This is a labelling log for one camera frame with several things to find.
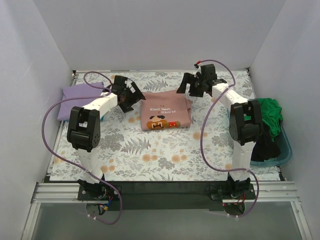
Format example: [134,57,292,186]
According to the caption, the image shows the pink t-shirt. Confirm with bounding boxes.
[140,90,192,131]

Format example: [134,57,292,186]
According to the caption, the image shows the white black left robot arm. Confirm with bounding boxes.
[67,78,146,200]

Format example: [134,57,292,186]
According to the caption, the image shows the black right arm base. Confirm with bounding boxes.
[204,177,256,200]

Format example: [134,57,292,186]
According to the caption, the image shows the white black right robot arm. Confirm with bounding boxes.
[176,73,264,199]

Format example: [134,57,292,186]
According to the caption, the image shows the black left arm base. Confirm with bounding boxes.
[77,179,120,201]

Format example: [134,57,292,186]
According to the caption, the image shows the folded teal t-shirt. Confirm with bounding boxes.
[63,116,104,122]

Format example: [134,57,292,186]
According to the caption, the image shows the folded purple t-shirt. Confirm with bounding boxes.
[57,82,104,121]

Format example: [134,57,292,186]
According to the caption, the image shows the green t-shirt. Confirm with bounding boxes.
[257,98,284,141]

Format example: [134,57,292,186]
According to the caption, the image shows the black t-shirt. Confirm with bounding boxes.
[251,131,281,162]

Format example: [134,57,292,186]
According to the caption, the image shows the blue plastic bin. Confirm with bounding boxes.
[228,98,293,168]

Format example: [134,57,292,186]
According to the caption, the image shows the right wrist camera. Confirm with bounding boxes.
[194,61,217,80]

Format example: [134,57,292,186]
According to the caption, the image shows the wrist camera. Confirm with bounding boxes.
[111,75,130,92]
[194,61,217,80]

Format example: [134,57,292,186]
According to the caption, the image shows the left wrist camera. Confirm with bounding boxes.
[111,75,130,92]

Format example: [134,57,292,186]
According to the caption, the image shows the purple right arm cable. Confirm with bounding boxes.
[199,59,260,221]

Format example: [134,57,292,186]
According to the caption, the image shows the aluminium frame rail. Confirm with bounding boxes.
[19,69,313,240]

